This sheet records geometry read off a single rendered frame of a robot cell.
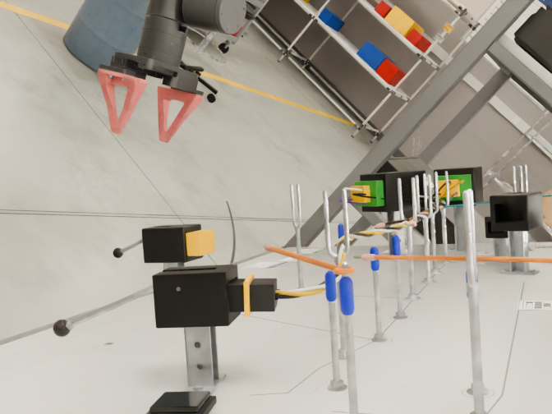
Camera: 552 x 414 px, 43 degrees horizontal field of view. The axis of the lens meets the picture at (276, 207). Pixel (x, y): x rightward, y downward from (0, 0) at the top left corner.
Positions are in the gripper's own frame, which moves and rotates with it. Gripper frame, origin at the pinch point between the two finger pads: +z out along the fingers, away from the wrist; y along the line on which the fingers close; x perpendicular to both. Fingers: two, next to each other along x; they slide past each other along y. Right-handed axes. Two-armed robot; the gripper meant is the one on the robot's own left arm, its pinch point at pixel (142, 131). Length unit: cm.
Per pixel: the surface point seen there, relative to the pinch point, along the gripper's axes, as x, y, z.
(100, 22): 231, 218, -40
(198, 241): -13.7, -1.6, 11.1
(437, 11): 228, 725, -186
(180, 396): -36, -33, 15
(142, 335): -18.6, -14.9, 19.5
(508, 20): -27, 62, -35
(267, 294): -38.1, -27.5, 7.6
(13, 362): -13.7, -26.7, 22.4
